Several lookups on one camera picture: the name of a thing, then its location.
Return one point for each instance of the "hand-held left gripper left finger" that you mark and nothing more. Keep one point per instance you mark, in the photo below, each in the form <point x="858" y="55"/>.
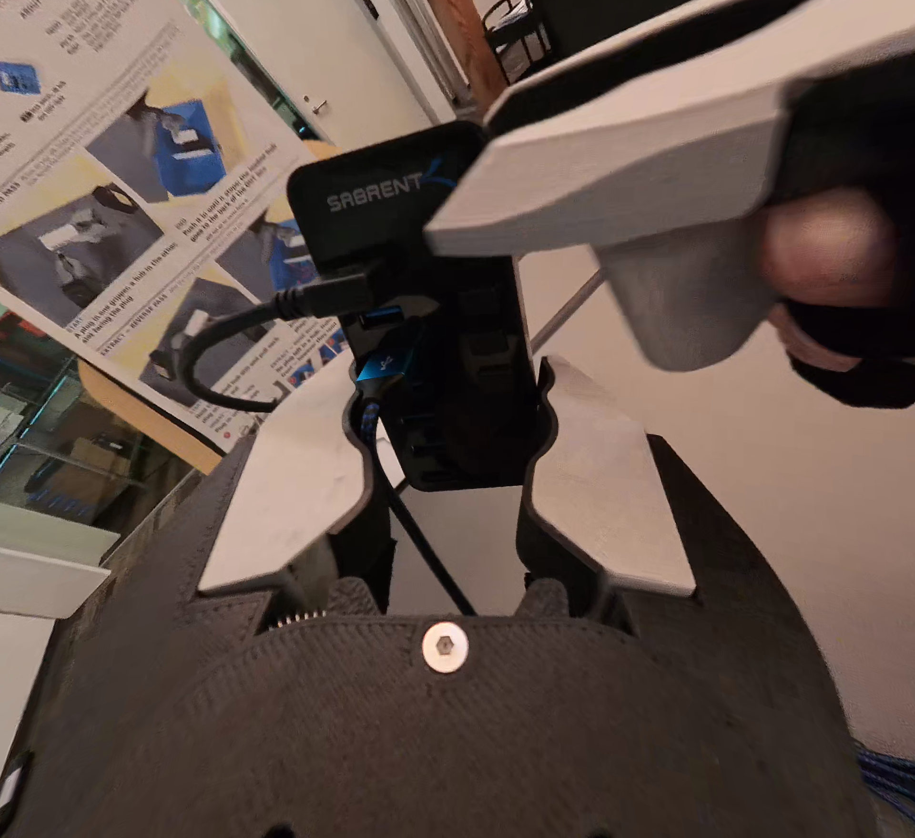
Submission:
<point x="286" y="495"/>

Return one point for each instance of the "black utility cart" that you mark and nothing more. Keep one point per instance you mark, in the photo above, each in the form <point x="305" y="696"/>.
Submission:
<point x="515" y="30"/>

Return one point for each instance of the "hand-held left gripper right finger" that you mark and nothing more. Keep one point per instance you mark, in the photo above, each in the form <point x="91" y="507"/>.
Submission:
<point x="615" y="495"/>

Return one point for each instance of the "printed instruction sheet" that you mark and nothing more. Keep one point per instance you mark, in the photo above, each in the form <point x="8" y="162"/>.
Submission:
<point x="107" y="101"/>

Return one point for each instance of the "white metal bar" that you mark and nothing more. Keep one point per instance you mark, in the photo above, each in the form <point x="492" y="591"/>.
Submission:
<point x="43" y="580"/>

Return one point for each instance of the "brown cardboard box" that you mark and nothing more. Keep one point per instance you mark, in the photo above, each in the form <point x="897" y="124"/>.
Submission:
<point x="86" y="466"/>

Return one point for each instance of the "black usb hub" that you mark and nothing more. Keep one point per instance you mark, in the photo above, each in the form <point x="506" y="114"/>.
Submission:
<point x="372" y="209"/>

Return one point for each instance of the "person's right hand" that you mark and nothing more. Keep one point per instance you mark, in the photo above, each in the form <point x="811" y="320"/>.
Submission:
<point x="822" y="244"/>

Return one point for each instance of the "white door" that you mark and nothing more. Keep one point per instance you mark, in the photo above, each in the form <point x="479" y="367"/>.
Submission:
<point x="322" y="30"/>

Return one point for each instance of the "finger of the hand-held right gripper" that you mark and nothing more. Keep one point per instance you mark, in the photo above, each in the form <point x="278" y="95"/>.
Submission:
<point x="679" y="30"/>
<point x="607" y="180"/>

